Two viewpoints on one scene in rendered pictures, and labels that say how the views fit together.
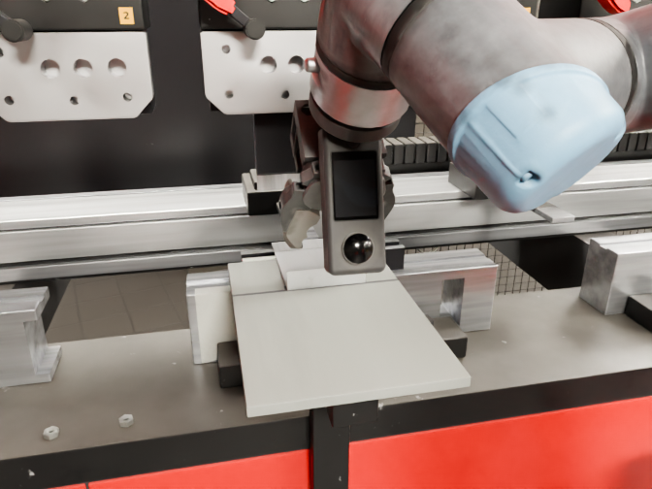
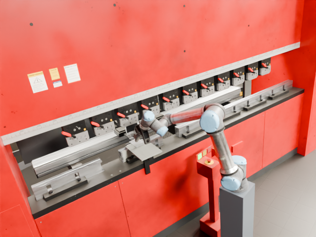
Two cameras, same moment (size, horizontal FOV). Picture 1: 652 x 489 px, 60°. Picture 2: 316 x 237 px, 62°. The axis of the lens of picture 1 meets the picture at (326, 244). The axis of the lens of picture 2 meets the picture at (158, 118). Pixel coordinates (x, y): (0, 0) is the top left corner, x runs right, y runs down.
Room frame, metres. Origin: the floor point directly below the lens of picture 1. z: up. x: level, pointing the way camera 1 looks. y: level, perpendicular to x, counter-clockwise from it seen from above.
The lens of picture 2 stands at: (-1.22, 0.39, 2.03)
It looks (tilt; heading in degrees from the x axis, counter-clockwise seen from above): 24 degrees down; 342
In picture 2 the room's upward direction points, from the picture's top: 8 degrees counter-clockwise
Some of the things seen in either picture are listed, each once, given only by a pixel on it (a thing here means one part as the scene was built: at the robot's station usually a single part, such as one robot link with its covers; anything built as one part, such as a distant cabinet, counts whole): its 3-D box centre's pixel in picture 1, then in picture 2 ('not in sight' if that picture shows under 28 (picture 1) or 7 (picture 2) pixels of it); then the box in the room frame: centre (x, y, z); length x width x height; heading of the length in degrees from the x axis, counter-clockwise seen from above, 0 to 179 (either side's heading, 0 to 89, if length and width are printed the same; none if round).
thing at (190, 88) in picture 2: not in sight; (187, 92); (0.75, -0.53, 1.26); 0.15 x 0.09 x 0.17; 102
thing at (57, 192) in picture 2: not in sight; (66, 188); (0.45, 0.60, 0.89); 0.30 x 0.05 x 0.03; 102
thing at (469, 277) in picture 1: (344, 302); (141, 147); (0.64, -0.02, 0.92); 0.39 x 0.06 x 0.10; 102
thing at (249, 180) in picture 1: (289, 202); (126, 133); (0.79, 0.05, 1.01); 0.26 x 0.12 x 0.05; 12
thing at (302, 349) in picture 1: (327, 313); (143, 149); (0.48, 0.00, 1.00); 0.26 x 0.18 x 0.01; 12
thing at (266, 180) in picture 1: (299, 147); (131, 127); (0.63, 0.03, 1.13); 0.10 x 0.02 x 0.10; 102
